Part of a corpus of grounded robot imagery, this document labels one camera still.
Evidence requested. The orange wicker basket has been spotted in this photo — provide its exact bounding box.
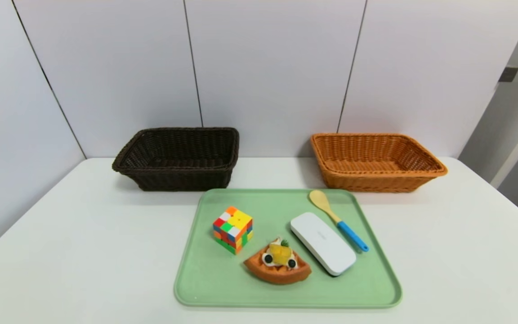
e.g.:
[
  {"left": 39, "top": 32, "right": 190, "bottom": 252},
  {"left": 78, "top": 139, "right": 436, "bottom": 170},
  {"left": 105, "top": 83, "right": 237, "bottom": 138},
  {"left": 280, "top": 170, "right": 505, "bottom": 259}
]
[{"left": 311, "top": 132, "right": 448, "bottom": 193}]

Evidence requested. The light green plastic tray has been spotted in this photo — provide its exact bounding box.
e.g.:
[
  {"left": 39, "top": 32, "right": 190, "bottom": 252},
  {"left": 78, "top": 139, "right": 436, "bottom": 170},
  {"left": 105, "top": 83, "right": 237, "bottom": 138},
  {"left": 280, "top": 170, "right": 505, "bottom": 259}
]
[{"left": 173, "top": 188, "right": 403, "bottom": 310}]

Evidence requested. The wooden spoon with blue handle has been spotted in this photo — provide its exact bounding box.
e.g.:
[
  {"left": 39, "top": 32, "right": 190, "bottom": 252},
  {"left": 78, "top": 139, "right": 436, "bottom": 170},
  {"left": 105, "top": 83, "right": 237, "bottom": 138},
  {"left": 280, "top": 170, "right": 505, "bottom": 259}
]
[{"left": 309, "top": 189, "right": 371, "bottom": 253}]

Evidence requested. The white oblong case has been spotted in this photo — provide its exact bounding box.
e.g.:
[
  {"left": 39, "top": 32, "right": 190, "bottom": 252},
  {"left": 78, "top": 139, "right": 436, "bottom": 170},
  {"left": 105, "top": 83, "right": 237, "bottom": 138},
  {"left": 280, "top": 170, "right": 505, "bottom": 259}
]
[{"left": 290, "top": 211, "right": 358, "bottom": 277}]

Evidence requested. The multicoloured puzzle cube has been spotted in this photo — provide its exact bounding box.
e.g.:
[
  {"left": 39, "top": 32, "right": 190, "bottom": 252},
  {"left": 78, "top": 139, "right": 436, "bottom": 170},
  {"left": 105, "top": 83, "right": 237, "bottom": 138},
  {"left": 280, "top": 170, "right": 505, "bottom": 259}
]
[{"left": 213, "top": 206, "right": 254, "bottom": 256}]

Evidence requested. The dark brown wicker basket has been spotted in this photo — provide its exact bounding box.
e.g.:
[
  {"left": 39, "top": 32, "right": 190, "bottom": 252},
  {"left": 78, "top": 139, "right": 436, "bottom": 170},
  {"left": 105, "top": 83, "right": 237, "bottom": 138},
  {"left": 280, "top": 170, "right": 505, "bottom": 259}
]
[{"left": 112, "top": 127, "right": 240, "bottom": 192}]

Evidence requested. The toy waffle slice with fruit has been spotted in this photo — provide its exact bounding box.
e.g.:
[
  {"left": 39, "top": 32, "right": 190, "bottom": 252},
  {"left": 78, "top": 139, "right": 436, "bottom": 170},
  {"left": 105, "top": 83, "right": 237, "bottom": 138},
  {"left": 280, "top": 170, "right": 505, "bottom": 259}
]
[{"left": 243, "top": 237, "right": 313, "bottom": 286}]

